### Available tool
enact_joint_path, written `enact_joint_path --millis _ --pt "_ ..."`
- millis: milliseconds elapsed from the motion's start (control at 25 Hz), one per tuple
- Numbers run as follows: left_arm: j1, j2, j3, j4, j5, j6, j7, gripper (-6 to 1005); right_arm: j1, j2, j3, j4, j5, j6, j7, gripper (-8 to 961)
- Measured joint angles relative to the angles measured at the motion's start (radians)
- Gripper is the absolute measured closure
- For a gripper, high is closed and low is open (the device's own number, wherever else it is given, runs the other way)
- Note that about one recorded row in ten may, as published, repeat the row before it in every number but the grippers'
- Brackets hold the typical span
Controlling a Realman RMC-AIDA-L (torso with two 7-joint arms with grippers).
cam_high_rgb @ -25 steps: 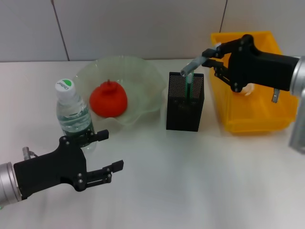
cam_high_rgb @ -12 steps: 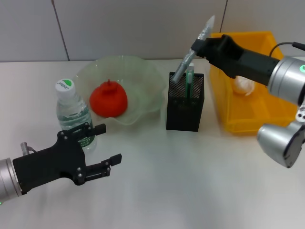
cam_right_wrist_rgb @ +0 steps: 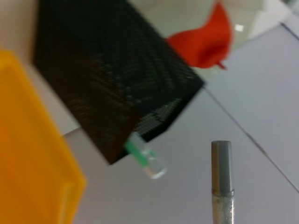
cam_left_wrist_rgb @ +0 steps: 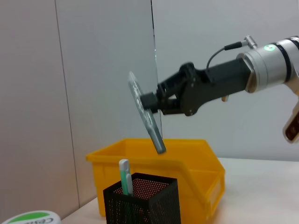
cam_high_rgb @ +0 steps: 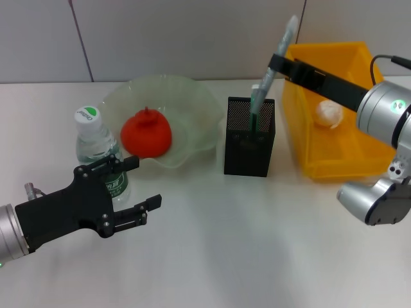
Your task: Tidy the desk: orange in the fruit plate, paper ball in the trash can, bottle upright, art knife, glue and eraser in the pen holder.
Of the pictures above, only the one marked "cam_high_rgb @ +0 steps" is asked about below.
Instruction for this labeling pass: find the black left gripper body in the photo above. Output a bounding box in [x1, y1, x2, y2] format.
[14, 164, 116, 255]

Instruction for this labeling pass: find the pale green glass fruit plate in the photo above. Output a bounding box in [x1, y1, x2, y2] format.
[101, 74, 226, 170]

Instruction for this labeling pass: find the white paper ball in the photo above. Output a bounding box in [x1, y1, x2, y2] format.
[314, 98, 345, 130]

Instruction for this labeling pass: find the right arm gripper cable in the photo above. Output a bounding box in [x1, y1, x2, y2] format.
[368, 54, 411, 87]

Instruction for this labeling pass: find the arm gripper cable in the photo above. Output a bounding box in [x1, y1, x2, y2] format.
[368, 54, 411, 87]
[24, 182, 49, 199]

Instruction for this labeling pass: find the red-orange toy orange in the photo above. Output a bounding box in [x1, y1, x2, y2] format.
[119, 107, 173, 159]

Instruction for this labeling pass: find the left arm gripper cable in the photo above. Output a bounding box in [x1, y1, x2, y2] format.
[24, 182, 49, 199]

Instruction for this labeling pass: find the black mesh pen holder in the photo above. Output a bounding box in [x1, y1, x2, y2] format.
[223, 96, 275, 178]

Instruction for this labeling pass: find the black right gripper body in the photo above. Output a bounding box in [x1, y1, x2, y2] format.
[288, 58, 369, 114]

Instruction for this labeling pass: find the clear green-label water bottle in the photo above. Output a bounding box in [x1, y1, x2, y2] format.
[74, 103, 132, 207]

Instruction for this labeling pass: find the yellow plastic bin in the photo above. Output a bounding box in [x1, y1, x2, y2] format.
[282, 40, 405, 183]

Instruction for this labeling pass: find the green utility knife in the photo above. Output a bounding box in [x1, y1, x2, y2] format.
[249, 83, 263, 132]

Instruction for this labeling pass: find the grey marker pen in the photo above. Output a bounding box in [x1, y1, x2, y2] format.
[249, 13, 300, 132]

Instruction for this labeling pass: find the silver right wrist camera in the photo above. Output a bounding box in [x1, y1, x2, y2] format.
[336, 177, 411, 228]

